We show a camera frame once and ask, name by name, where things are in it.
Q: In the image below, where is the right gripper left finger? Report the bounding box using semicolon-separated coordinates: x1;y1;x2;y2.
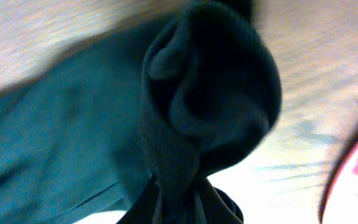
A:
117;177;160;224

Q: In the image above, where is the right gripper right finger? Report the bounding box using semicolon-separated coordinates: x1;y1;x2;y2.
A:
195;179;244;224

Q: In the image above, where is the black t-shirt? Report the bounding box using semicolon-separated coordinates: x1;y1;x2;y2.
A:
0;1;282;223

